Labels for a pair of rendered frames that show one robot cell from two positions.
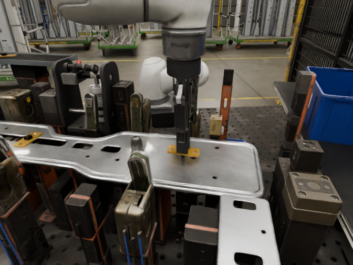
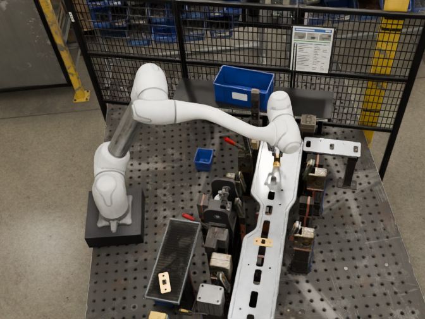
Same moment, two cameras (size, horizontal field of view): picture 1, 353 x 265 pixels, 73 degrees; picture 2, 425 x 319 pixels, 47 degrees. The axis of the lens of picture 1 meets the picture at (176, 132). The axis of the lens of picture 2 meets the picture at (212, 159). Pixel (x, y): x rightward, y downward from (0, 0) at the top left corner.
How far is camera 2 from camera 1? 2.33 m
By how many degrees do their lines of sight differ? 64
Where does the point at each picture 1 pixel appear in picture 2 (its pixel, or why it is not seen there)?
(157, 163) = (283, 173)
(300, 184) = (308, 122)
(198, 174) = (291, 157)
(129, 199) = (319, 172)
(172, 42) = not seen: hidden behind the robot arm
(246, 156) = not seen: hidden behind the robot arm
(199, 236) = (321, 160)
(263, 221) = (315, 140)
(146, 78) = (121, 198)
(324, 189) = (310, 117)
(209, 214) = (310, 156)
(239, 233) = (322, 147)
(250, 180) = not seen: hidden behind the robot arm
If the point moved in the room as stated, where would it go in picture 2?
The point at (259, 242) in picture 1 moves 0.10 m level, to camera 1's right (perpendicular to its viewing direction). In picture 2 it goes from (325, 142) to (322, 128)
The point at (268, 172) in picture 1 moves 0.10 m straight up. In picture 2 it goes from (220, 146) to (219, 135)
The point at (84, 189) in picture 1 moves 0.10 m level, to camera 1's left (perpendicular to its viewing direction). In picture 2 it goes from (303, 199) to (305, 217)
